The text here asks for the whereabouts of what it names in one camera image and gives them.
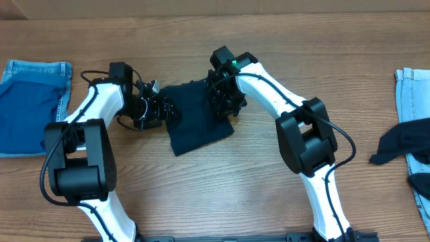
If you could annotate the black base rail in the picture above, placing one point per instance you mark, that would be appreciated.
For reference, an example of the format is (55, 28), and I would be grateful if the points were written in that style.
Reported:
(289, 237)

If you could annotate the light blue jeans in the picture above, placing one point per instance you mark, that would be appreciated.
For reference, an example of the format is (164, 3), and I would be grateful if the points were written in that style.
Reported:
(412, 104)

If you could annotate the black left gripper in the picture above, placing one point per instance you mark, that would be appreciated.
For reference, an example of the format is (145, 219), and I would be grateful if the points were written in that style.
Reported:
(166, 108)

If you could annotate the folded blue denim shorts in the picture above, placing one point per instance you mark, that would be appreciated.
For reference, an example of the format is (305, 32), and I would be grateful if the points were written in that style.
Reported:
(58, 73)

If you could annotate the dark navy garment pile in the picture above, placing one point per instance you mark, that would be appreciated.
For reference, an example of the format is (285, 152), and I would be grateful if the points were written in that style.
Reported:
(412, 140)

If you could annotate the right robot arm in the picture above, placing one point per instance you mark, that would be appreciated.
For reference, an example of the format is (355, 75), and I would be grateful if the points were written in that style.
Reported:
(305, 134)

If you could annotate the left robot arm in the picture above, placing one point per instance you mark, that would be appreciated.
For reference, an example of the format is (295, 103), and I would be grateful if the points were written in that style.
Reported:
(80, 169)

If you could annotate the dark navy t-shirt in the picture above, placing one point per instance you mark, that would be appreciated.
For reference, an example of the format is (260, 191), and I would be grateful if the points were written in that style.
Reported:
(195, 125)

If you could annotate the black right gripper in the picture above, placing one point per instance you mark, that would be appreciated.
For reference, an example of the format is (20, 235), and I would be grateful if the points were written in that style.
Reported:
(222, 101)

